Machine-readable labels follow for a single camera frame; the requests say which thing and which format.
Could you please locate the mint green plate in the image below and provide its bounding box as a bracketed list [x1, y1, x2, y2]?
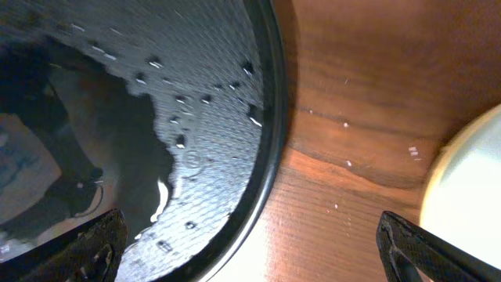
[420, 114, 500, 269]

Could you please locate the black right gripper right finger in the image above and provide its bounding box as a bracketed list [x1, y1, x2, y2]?
[376, 211, 500, 282]

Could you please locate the yellow plate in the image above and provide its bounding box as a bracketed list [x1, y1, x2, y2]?
[419, 105, 500, 226]

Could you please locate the black round tray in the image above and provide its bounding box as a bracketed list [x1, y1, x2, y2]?
[1, 0, 287, 281]

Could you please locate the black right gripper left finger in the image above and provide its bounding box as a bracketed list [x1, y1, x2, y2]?
[1, 209, 128, 282]

